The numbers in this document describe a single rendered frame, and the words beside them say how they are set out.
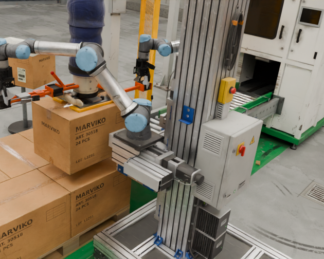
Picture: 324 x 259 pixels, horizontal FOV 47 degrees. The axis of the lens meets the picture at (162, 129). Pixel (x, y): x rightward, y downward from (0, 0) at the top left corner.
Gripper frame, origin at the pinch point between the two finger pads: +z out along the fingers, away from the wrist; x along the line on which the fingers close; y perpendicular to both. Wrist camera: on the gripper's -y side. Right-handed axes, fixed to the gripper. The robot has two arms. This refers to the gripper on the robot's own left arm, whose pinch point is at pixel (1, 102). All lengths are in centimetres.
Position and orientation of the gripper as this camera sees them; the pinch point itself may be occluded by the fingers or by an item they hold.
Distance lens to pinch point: 230.9
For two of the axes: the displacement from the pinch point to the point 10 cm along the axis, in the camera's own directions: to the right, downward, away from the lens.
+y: 6.5, -2.7, 7.1
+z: -0.8, 9.0, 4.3
